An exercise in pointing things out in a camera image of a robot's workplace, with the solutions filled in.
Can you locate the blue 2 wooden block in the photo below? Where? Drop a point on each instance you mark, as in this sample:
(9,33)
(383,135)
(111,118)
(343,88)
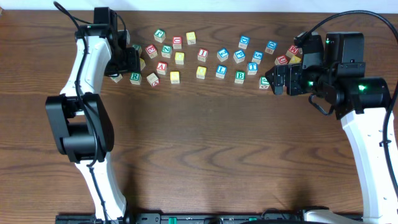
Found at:
(222,54)

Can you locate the blue L block centre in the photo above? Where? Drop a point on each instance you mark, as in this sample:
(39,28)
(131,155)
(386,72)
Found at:
(221,71)

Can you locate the blue D block left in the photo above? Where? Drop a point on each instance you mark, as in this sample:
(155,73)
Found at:
(243,42)

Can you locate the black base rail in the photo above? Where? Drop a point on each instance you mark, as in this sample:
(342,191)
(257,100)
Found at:
(156,218)

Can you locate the red I wooden block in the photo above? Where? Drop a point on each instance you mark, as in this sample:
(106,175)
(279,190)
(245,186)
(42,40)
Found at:
(203,55)

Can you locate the red u block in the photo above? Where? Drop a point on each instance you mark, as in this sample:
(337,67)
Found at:
(177,42)
(281,60)

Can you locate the yellow wooden block left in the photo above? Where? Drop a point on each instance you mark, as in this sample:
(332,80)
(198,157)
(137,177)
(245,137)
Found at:
(142,63)

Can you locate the tilted red A block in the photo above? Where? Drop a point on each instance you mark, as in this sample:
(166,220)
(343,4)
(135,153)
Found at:
(153,79)

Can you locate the red A block upright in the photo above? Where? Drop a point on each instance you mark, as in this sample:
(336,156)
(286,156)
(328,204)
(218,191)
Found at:
(162,68)

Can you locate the green J block back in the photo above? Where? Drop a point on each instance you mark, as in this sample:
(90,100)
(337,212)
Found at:
(159,35)

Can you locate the red U block back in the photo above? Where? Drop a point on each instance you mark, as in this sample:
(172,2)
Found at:
(177,42)

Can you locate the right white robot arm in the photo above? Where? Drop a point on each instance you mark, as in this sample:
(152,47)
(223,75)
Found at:
(333,69)

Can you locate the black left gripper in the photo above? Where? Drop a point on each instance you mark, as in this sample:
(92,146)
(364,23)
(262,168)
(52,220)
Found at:
(131,60)

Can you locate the yellow K wooden block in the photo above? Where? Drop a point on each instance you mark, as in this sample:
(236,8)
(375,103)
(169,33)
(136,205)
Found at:
(295,59)

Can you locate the blue 5 wooden block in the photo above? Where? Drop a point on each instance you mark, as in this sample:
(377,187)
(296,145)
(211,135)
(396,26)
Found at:
(257,56)

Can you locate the blue d block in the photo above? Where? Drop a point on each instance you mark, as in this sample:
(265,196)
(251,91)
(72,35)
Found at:
(243,42)
(271,46)

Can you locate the green j block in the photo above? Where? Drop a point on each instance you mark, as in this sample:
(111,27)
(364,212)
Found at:
(263,83)
(159,35)

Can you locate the green R wooden block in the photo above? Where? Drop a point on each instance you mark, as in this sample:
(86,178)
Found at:
(135,78)

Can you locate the blue D block right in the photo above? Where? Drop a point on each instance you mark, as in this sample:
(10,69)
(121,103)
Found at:
(271,46)

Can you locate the yellow block back row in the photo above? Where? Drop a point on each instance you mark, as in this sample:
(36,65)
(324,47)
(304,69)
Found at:
(191,38)

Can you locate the red U block right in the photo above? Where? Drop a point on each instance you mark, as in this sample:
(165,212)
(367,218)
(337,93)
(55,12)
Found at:
(281,60)

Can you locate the red E wooden block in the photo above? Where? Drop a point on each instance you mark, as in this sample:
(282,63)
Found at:
(151,51)

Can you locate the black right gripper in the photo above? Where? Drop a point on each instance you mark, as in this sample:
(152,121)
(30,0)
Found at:
(298,73)

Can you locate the red M wooden block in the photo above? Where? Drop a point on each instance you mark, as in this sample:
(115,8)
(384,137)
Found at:
(292,51)

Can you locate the green B wooden block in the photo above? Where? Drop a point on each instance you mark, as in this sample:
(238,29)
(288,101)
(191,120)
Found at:
(240,77)

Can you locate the green 7 wooden block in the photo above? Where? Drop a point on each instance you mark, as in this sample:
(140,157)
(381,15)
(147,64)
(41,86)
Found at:
(138,48)

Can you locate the yellow o block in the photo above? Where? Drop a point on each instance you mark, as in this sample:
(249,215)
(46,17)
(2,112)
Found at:
(179,58)
(201,72)

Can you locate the yellow 8 wooden block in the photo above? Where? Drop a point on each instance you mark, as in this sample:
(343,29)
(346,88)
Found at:
(175,77)

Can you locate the blue T wooden block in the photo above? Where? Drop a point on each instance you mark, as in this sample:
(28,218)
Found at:
(252,68)

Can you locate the blue P wooden block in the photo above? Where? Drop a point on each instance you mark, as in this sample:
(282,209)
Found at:
(239,56)

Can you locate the green J block front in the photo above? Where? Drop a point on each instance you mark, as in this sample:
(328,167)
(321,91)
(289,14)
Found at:
(263,83)

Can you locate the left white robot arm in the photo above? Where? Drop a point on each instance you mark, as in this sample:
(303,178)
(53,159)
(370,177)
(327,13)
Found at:
(81,127)

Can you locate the green Z wooden block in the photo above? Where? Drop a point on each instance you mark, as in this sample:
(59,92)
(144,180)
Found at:
(166,51)

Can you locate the green V wooden block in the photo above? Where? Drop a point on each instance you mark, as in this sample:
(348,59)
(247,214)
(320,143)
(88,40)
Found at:
(116,77)

